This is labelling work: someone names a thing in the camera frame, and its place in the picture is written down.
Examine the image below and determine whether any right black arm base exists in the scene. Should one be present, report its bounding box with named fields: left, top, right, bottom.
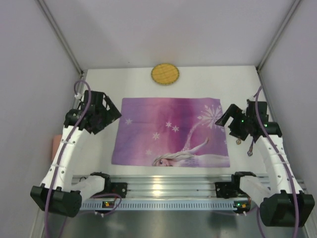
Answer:
left=214, top=182, right=249, bottom=199

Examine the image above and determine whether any perforated grey cable duct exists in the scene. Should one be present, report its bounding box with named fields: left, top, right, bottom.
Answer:
left=80, top=200, right=251, bottom=211

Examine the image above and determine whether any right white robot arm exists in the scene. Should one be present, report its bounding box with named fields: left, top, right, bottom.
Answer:
left=215, top=100, right=315, bottom=228

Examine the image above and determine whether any purple Frozen placemat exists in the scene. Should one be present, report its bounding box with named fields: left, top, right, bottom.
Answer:
left=111, top=98, right=230, bottom=168

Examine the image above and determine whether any yellow round woven coaster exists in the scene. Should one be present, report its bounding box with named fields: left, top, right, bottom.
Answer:
left=151, top=63, right=180, bottom=85

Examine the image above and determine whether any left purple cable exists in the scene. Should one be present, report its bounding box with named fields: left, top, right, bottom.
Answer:
left=44, top=80, right=122, bottom=238

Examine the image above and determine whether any aluminium mounting rail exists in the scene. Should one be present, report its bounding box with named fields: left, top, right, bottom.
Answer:
left=71, top=175, right=308, bottom=200

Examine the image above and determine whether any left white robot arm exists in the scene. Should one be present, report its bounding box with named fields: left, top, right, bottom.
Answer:
left=30, top=90, right=121, bottom=218

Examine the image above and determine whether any pink plastic cup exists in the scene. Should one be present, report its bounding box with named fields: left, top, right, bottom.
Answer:
left=52, top=134, right=62, bottom=161

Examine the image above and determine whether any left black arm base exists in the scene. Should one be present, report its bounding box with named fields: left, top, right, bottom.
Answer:
left=105, top=182, right=128, bottom=198

